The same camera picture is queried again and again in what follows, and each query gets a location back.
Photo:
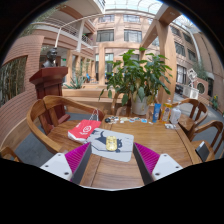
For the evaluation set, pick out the grey cat-print mouse pad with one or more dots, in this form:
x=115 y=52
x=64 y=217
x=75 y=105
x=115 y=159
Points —
x=125 y=143

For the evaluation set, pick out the large green potted plant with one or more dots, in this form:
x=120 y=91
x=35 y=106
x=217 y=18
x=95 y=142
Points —
x=140 y=76

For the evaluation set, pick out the red paper bag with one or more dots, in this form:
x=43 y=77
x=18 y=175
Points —
x=83 y=130

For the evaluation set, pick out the orange liquid bottle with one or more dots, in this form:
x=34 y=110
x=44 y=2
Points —
x=166 y=113

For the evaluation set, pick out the white outdoor sculpture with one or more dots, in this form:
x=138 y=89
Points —
x=192 y=76

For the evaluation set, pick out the red-brown wooden pedestal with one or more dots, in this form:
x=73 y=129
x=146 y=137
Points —
x=50 y=83

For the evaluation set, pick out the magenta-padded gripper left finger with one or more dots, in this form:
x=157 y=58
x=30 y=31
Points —
x=56 y=165

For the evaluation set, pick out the blue tube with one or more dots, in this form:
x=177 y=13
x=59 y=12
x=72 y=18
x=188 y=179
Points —
x=156 y=113

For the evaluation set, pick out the spiky green agave plant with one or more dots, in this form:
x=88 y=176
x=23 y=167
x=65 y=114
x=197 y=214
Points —
x=75 y=83

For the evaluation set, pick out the yellow computer mouse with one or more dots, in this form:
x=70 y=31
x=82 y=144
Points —
x=111 y=143

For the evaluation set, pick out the small printed sticker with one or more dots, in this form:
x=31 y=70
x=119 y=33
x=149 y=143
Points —
x=132 y=119
x=143 y=120
x=123 y=119
x=114 y=119

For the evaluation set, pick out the small black key fob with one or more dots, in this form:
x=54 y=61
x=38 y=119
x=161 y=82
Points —
x=107 y=120

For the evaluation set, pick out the dark bust statue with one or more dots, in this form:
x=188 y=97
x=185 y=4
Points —
x=50 y=58

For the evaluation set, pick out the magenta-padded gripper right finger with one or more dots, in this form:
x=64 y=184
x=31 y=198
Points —
x=165 y=165

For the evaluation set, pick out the crumpled white tissue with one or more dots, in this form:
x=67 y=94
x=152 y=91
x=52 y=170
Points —
x=170 y=126

